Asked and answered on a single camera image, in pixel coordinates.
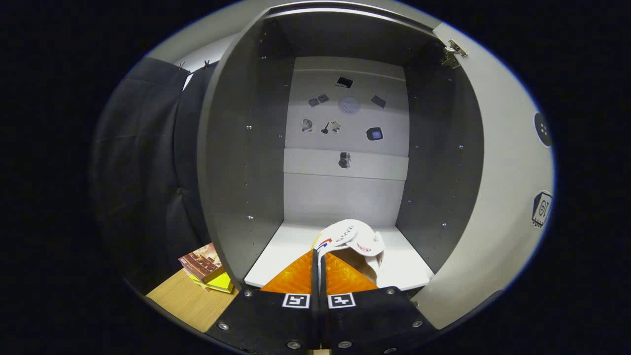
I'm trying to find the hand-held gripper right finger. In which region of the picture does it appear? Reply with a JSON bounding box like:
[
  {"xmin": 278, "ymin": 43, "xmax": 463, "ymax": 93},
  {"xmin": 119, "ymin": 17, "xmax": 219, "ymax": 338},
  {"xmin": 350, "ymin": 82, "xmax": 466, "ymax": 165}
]
[{"xmin": 319, "ymin": 251, "xmax": 439, "ymax": 355}]

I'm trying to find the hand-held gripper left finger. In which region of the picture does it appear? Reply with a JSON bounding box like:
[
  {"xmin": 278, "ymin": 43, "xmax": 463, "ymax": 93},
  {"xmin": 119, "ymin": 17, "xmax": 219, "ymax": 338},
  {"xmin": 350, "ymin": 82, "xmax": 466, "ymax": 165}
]
[{"xmin": 205, "ymin": 248, "xmax": 320, "ymax": 355}]

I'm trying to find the white shoe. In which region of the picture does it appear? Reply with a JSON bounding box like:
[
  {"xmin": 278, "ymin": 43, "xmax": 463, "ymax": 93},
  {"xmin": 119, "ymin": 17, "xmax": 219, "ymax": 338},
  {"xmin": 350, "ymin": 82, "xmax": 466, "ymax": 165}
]
[{"xmin": 312, "ymin": 219, "xmax": 386, "ymax": 289}]

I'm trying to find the grey shoe cabinet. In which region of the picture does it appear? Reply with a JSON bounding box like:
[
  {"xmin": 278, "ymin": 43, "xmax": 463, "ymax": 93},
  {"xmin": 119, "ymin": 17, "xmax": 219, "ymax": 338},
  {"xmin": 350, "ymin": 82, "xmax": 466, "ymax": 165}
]
[{"xmin": 197, "ymin": 0, "xmax": 486, "ymax": 291}]

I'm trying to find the metal door hinge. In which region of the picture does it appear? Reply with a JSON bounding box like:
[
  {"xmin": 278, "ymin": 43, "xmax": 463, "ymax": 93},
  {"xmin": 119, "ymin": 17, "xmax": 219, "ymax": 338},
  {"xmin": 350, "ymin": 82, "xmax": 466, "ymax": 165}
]
[{"xmin": 442, "ymin": 39, "xmax": 468, "ymax": 69}]

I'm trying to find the yellow book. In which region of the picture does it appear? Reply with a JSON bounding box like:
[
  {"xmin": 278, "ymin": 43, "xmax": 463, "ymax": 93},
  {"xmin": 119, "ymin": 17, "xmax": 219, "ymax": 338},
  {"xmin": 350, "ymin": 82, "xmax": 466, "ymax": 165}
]
[{"xmin": 190, "ymin": 271, "xmax": 234, "ymax": 294}]

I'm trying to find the black backdrop cloth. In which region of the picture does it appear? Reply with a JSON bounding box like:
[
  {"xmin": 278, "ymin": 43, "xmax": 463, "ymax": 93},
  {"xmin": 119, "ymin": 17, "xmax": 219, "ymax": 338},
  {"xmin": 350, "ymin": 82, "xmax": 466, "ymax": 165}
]
[{"xmin": 91, "ymin": 57, "xmax": 220, "ymax": 296}]

